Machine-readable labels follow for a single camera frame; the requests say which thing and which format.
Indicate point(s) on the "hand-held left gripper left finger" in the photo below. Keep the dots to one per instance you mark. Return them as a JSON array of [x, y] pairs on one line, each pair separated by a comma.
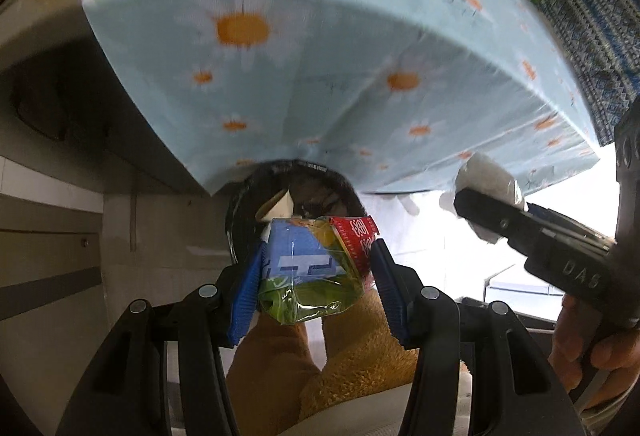
[[245, 296]]

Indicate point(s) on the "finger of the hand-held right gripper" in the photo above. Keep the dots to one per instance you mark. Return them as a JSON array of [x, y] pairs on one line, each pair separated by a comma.
[[490, 213], [570, 226]]

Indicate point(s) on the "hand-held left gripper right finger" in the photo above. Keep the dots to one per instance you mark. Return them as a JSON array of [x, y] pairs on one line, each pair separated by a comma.
[[392, 296]]

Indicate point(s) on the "white tissue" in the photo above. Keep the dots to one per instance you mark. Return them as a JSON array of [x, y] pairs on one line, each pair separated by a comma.
[[487, 171]]

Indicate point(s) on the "green packet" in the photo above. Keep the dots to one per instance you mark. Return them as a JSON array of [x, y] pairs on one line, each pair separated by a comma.
[[300, 276]]

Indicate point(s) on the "small red packet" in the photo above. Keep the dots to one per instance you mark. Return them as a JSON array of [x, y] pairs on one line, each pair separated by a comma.
[[352, 231]]

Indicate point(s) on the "black trash bin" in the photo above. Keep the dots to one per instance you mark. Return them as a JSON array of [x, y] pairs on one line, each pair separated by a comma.
[[320, 196]]

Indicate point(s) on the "person's right hand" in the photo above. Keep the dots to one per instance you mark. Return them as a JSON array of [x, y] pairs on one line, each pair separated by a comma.
[[575, 346]]

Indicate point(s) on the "blue patterned curtain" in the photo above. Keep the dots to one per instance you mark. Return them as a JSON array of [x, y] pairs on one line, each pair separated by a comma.
[[600, 41]]

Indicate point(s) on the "grey kitchen cabinet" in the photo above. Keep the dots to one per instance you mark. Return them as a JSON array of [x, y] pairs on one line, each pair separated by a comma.
[[60, 226]]

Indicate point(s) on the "blue daisy print tablecloth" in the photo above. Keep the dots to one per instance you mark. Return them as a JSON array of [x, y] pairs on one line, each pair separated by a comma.
[[325, 66]]

